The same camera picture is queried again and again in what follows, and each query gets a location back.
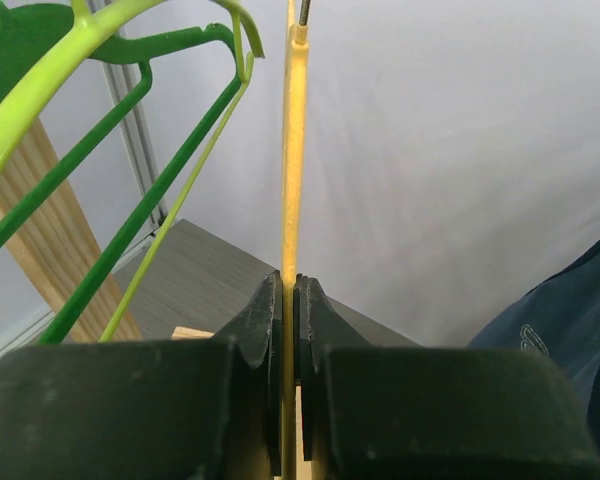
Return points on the yellow wooden hanger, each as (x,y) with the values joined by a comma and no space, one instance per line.
(293,142)

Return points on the wooden clothes rack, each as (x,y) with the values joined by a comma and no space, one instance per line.
(106,316)

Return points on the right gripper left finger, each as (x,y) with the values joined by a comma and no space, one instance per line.
(168,409)

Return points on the dark green hanger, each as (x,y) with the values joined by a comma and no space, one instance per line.
(41,266)

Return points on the navy tank top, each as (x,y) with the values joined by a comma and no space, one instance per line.
(559,318)

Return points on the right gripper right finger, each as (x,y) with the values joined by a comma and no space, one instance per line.
(373,412)

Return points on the lime green hanger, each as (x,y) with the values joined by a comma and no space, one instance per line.
(41,45)

